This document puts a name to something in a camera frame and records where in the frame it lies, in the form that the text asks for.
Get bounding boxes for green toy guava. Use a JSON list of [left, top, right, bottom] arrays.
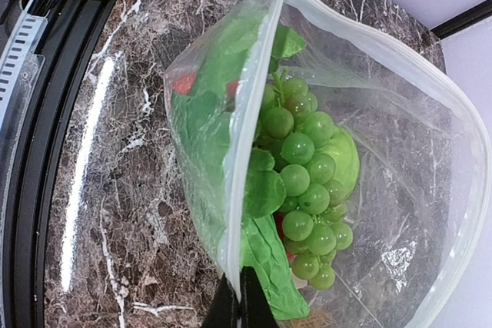
[[326, 126, 360, 199]]

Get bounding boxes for green toy cucumber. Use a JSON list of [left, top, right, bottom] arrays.
[[166, 11, 266, 264]]

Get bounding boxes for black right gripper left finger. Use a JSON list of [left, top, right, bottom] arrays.
[[201, 275, 239, 328]]

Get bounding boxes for red toy radish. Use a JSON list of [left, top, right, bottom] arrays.
[[240, 122, 310, 320]]

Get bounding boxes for green toy grapes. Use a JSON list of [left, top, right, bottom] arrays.
[[258, 70, 353, 290]]

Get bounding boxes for black right frame post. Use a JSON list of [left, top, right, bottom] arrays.
[[431, 0, 492, 40]]

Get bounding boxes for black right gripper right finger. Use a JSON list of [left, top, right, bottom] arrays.
[[239, 267, 279, 328]]

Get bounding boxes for clear dotted zip top bag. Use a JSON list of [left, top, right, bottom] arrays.
[[165, 0, 491, 327]]

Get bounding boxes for black front rail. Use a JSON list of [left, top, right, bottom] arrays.
[[1, 0, 117, 327]]

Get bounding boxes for orange toy carrot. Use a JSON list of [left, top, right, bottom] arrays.
[[172, 73, 239, 99]]

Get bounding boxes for white slotted cable duct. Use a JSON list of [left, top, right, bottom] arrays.
[[1, 0, 48, 116]]

